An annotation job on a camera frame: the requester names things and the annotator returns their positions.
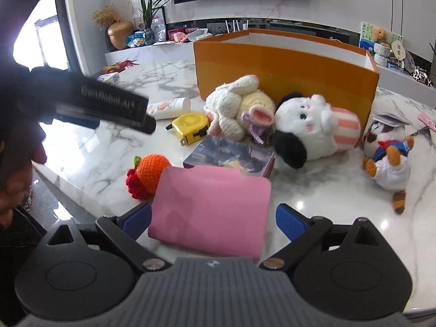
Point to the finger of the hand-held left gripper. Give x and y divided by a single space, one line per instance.
80 121

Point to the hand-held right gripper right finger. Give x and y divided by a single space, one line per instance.
289 219

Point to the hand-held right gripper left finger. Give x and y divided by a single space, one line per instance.
138 218

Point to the orange crochet fruit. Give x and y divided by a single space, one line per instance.
153 170

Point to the pink cloth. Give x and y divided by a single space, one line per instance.
211 207

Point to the brown white plush dog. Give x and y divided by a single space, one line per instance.
391 170

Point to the orange cardboard box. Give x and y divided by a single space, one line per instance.
272 64

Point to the person's left hand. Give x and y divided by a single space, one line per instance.
38 154

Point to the small white carton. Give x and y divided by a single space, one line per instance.
110 79

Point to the red feather toy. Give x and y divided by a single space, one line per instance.
122 64

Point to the dark printed card box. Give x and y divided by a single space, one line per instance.
228 153

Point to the white cream tube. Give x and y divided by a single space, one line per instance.
170 107

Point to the golden vase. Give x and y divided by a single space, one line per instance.
119 34

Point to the blue snack bag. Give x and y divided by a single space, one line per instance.
135 39

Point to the white marble television cabinet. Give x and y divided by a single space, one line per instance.
153 53

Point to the white plush dog black ears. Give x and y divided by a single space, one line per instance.
313 122

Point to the yellow tape measure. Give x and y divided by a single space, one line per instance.
190 126

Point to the dried flower bunch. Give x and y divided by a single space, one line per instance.
104 15

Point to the glass jar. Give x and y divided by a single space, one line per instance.
149 36

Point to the yellow paper envelope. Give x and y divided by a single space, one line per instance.
164 43

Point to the green leafy plant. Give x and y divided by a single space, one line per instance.
148 13

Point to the pink soft item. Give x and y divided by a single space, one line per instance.
179 36

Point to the white crochet bunny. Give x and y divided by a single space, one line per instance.
231 98

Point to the white open tray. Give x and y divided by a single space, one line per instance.
199 34

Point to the pink printed card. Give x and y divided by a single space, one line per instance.
428 120

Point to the white router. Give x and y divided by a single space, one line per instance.
234 25

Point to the cow figurines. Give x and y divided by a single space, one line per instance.
421 76

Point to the green blue painting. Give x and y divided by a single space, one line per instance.
366 37

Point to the round paper fan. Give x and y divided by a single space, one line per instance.
398 54

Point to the decorated plate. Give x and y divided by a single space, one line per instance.
409 61

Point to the brown teddy bear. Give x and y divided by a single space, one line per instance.
379 35

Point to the black picture frame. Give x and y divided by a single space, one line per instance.
160 13

